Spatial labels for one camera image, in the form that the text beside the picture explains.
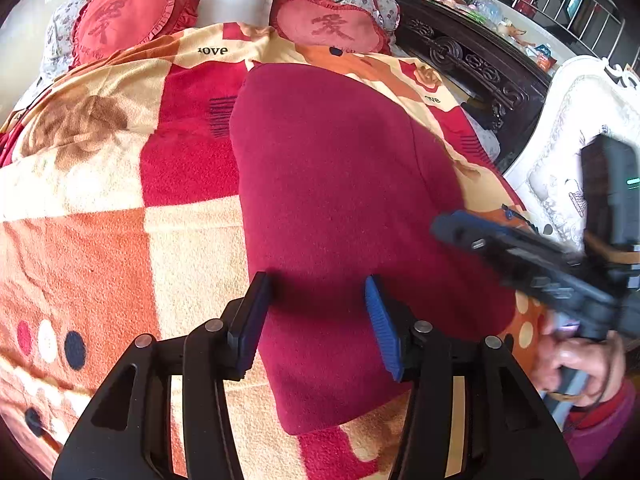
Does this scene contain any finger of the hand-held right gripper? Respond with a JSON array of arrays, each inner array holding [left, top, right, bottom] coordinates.
[[447, 210, 551, 248], [431, 217, 586, 301]]

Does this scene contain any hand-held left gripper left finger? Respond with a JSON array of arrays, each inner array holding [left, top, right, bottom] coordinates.
[[52, 271, 273, 480]]

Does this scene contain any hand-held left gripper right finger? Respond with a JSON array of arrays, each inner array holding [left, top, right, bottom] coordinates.
[[364, 275, 581, 480]]

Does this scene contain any maroon fleece sweater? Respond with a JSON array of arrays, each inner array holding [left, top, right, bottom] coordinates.
[[229, 62, 518, 436]]

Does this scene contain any person's right forearm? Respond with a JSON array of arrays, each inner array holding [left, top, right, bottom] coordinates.
[[560, 380, 640, 480]]

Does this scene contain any person's right hand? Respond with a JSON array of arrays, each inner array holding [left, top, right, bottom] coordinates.
[[531, 310, 628, 408]]

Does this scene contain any white ornate bed board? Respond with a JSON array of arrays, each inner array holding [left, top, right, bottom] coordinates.
[[502, 55, 640, 256]]

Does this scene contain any red orange cream printed blanket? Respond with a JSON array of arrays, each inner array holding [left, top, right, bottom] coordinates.
[[0, 22, 556, 480]]

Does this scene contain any dark carved wooden furniture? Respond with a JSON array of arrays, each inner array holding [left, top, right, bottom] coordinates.
[[385, 0, 553, 171]]

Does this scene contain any metal railing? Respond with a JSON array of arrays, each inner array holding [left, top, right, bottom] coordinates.
[[500, 0, 627, 68]]

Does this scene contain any clear plastic bag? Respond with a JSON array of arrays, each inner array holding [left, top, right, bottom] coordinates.
[[462, 0, 503, 26]]

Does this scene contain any red heart-shaped pillow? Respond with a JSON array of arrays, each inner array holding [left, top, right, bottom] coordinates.
[[70, 0, 203, 68], [270, 0, 396, 56]]

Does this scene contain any white pillow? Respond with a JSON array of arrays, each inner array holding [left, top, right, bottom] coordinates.
[[185, 0, 277, 28]]

